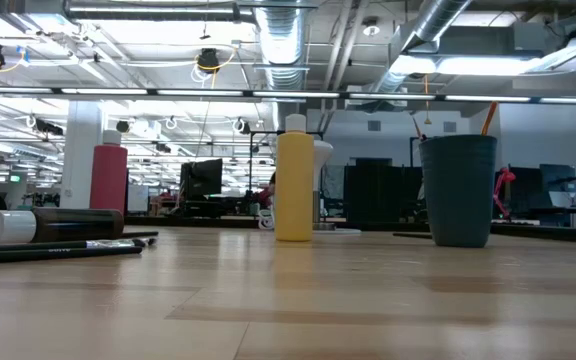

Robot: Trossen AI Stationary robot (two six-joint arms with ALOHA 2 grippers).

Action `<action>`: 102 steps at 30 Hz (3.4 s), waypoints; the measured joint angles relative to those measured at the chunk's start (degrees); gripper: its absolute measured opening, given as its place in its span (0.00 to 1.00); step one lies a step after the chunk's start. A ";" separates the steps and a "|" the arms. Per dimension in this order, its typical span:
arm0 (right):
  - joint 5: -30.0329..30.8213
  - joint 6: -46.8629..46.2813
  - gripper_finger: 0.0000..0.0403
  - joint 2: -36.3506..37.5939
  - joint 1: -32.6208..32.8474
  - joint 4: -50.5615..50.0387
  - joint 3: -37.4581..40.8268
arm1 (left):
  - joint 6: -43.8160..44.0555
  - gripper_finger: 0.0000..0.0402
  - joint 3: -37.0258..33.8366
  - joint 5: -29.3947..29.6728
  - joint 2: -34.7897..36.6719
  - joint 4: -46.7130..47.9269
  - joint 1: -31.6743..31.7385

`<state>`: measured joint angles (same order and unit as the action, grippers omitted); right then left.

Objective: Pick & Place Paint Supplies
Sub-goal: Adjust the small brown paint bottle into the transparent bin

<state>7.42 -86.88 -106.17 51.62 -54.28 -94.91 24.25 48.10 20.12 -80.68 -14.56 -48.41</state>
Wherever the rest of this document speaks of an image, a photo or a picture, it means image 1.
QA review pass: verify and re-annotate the white building column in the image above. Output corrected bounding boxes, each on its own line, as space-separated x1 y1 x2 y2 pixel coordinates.
60 102 103 202

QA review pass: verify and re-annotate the orange handled paintbrush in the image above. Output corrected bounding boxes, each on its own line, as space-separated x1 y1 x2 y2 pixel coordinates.
480 101 498 137

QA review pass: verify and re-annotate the tall red paint bottle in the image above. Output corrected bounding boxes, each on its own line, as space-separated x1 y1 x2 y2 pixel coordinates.
89 129 129 211

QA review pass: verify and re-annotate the brown white-capped paint bottle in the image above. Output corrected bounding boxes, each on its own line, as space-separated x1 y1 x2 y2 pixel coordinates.
0 208 125 245

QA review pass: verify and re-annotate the red articulated stand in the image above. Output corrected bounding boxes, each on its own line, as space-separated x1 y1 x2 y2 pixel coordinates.
493 167 517 219

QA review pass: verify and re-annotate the silver slanted ventilation duct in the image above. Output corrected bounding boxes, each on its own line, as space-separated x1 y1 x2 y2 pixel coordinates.
372 0 472 94

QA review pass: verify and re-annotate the tall yellow paint bottle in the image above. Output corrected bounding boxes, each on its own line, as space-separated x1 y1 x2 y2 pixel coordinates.
273 113 315 243

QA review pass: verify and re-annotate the long ceiling light strip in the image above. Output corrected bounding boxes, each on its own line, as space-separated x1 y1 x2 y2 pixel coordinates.
0 85 576 105

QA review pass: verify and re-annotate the black computer monitor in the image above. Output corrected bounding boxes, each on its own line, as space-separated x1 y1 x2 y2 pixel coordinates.
179 158 224 201

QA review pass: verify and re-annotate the white mushroom lamp metal base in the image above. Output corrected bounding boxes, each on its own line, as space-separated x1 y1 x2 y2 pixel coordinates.
312 139 362 236

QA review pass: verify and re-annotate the blue-lit computer monitor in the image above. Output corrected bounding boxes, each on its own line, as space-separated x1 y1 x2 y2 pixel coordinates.
539 163 576 209

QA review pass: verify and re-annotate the black aluminium table frame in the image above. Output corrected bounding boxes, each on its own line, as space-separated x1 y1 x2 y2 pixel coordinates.
337 219 576 246

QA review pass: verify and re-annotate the person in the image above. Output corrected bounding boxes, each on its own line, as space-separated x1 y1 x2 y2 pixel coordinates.
260 172 277 211

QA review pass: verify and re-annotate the silver ribbed ventilation duct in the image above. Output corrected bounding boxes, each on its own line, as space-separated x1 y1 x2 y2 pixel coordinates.
252 0 314 131

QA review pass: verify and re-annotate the grey-blue plastic cup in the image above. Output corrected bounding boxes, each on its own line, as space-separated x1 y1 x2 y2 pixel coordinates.
419 133 498 249

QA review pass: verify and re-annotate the yellow hanging cord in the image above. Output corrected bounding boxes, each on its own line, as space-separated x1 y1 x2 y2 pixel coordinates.
422 73 432 126

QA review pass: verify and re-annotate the white lamp cable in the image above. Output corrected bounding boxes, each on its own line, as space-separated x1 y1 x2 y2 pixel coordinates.
257 208 276 231

